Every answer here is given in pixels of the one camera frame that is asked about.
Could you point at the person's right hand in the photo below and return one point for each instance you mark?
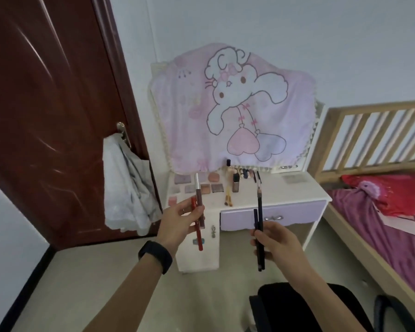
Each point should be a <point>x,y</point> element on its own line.
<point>283,245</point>

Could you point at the person's left hand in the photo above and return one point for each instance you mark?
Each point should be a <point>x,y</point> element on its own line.
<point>174,224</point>

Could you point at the pink blush compact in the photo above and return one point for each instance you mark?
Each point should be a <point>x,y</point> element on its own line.
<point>173,200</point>

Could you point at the red makeup pencil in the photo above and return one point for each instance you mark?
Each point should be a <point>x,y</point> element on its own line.
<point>198,235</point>

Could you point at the clear square palette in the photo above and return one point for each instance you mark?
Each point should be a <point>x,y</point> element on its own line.
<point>176,190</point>

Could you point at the purple drawer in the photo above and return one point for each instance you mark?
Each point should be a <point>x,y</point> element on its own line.
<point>297,212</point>

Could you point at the silver square palette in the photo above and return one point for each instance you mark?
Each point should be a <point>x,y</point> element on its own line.
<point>190,189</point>

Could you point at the short black makeup pencil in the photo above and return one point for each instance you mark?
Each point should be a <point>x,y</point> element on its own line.
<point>255,217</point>

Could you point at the long black makeup pencil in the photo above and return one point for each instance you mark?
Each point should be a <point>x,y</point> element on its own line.
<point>260,210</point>

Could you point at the brown pencil white cap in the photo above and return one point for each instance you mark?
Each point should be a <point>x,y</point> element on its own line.
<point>199,190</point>

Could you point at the brown blush palette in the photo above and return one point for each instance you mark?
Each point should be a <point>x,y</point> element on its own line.
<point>206,189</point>

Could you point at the small grey square palette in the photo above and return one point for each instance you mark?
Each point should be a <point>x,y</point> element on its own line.
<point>202,178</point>

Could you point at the pink rounded compact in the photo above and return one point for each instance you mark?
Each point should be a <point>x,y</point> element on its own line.
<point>213,176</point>

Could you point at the dark square foundation bottle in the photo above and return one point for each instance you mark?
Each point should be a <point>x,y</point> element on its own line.
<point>236,184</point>

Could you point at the gold makeup pen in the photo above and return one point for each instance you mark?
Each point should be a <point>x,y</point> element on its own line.
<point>240,172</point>

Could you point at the person's right forearm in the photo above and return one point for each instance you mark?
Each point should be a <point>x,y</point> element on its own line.
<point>318,300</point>

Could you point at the person's left forearm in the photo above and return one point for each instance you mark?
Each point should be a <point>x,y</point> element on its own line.
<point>124,300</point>

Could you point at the white dressing table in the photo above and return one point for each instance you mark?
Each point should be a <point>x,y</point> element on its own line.
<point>283,191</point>

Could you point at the black smartwatch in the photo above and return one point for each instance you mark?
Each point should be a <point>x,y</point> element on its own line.
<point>155,255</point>

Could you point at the white hanging garment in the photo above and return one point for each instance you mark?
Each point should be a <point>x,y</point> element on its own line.
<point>124,190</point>

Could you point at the black office chair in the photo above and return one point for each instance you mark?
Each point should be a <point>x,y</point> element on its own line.
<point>280,307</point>

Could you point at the purple bed sheet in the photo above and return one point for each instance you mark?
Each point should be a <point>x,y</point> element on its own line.
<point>366,221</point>

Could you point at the pink cartoon cloth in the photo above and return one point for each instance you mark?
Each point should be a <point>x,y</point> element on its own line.
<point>193,134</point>

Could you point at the pink patterned paper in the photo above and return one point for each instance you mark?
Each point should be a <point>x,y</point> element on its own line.
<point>401,224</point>

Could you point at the red floral pillow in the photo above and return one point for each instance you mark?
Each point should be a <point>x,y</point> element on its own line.
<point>401,197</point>

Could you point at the dark red wooden door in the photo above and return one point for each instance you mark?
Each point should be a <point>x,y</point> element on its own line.
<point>38,100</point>

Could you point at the wooden bed frame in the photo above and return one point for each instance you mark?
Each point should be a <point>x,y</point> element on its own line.
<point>320,148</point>

